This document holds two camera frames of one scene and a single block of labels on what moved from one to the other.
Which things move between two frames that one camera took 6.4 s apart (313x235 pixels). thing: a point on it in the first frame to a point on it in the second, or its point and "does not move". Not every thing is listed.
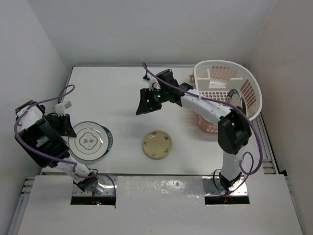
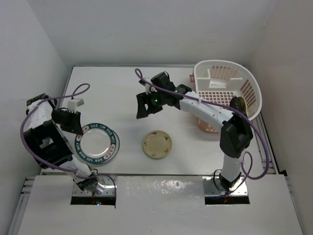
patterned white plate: (91, 142) to (117, 149)
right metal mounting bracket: (212, 187) does not move
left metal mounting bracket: (110, 190) does not move
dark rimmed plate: (234, 97) to (96, 144)
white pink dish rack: (215, 78) does not move
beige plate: (157, 144) does not move
